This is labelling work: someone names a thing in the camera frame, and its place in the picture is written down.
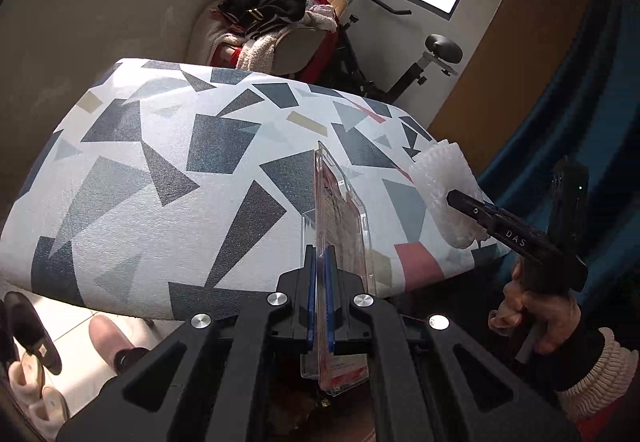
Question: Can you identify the beige armchair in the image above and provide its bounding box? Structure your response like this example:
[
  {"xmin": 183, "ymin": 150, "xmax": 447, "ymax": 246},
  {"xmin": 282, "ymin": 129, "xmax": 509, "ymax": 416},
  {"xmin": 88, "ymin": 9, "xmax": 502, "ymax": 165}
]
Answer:
[{"xmin": 187, "ymin": 0, "xmax": 351, "ymax": 83}]

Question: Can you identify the black jacket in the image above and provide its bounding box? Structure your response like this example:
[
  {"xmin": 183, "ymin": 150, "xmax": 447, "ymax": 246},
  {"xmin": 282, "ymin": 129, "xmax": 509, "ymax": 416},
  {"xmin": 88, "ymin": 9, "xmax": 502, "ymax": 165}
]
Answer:
[{"xmin": 220, "ymin": 0, "xmax": 308, "ymax": 30}]

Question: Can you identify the black exercise bike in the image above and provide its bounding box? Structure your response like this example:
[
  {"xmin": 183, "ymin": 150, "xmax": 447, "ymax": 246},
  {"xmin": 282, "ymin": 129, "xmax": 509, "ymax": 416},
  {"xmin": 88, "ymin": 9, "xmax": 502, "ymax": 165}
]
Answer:
[{"xmin": 327, "ymin": 0, "xmax": 463, "ymax": 106}]

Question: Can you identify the white foam fruit net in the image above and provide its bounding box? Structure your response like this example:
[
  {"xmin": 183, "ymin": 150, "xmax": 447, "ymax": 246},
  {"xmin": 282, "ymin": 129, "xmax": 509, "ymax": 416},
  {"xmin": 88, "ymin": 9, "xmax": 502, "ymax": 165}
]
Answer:
[{"xmin": 407, "ymin": 139, "xmax": 488, "ymax": 250}]

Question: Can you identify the clear plastic blister package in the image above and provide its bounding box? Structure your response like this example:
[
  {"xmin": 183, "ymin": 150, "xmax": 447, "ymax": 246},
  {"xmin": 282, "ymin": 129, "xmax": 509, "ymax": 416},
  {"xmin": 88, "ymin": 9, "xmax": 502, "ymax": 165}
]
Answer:
[{"xmin": 300, "ymin": 139, "xmax": 378, "ymax": 395}]

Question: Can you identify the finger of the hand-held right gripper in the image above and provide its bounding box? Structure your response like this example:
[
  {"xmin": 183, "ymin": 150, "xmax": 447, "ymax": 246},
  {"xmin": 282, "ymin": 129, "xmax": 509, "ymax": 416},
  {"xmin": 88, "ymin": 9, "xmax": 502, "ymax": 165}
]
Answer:
[{"xmin": 446, "ymin": 189, "xmax": 501, "ymax": 235}]

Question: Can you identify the pinkish white fleece cloth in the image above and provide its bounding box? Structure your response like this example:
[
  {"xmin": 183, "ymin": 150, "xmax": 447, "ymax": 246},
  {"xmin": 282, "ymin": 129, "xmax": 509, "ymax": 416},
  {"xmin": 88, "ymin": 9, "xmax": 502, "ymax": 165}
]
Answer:
[{"xmin": 300, "ymin": 0, "xmax": 338, "ymax": 30}]

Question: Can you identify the person's right hand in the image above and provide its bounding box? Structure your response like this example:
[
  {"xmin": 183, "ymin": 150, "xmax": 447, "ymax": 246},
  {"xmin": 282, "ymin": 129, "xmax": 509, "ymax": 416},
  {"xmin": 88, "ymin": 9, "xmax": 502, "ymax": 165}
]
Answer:
[{"xmin": 487, "ymin": 257, "xmax": 583, "ymax": 355}]

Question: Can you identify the cream fluffy blanket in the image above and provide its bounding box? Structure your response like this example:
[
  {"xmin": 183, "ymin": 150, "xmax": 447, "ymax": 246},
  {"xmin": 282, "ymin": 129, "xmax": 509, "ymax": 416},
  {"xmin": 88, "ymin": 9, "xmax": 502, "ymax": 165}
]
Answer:
[{"xmin": 215, "ymin": 30, "xmax": 278, "ymax": 73}]

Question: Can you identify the dark slipper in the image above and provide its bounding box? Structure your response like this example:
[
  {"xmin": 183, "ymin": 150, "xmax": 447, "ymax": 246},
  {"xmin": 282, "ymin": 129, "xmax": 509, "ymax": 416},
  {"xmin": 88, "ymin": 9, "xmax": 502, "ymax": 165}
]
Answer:
[{"xmin": 0, "ymin": 292, "xmax": 63, "ymax": 375}]

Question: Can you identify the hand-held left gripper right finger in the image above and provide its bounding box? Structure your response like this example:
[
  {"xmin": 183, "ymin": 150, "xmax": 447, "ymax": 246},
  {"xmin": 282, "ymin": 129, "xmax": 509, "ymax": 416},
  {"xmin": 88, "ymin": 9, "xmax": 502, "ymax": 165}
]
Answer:
[{"xmin": 322, "ymin": 245, "xmax": 583, "ymax": 442}]

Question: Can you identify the cream fluffy slipper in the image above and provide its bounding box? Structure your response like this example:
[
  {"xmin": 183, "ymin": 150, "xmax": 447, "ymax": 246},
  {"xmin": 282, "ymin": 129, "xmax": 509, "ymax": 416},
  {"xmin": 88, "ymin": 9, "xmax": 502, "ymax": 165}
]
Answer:
[
  {"xmin": 27, "ymin": 387, "xmax": 68, "ymax": 440},
  {"xmin": 7, "ymin": 357, "xmax": 46, "ymax": 418}
]

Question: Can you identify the brown wooden panel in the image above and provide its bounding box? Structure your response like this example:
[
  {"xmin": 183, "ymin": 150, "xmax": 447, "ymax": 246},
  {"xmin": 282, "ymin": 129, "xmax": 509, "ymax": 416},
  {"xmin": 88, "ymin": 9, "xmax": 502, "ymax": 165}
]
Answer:
[{"xmin": 430, "ymin": 0, "xmax": 621, "ymax": 158}]

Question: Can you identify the blue curtain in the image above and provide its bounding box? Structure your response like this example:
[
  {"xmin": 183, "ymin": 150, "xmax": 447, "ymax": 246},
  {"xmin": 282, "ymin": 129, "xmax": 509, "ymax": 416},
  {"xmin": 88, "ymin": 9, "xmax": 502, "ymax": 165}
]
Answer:
[{"xmin": 475, "ymin": 0, "xmax": 640, "ymax": 273}]

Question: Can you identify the red cloth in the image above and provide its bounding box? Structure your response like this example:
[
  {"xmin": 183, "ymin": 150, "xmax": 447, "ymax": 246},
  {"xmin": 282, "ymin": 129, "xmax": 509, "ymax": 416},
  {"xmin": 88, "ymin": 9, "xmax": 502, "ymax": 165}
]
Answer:
[{"xmin": 210, "ymin": 30, "xmax": 341, "ymax": 83}]

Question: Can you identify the pink slipper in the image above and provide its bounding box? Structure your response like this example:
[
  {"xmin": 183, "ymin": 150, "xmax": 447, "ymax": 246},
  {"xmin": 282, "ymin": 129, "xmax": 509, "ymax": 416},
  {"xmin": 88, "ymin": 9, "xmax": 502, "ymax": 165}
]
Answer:
[{"xmin": 89, "ymin": 315, "xmax": 151, "ymax": 378}]

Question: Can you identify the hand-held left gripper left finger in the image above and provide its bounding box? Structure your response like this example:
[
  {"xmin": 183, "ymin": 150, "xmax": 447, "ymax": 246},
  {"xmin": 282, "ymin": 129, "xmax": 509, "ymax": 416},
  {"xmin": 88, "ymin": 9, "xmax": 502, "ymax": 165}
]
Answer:
[{"xmin": 55, "ymin": 245, "xmax": 318, "ymax": 442}]

